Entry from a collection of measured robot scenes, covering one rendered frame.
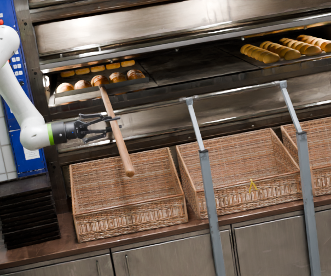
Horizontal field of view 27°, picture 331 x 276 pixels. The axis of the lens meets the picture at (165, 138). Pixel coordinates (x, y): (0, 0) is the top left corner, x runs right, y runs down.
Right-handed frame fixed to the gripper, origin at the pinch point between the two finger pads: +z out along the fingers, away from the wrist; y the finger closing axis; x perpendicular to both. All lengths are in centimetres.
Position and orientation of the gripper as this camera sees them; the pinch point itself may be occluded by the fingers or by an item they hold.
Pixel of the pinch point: (112, 123)
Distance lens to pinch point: 296.4
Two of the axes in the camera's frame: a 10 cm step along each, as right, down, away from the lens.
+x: 1.5, 2.2, -9.6
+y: 1.5, 9.6, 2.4
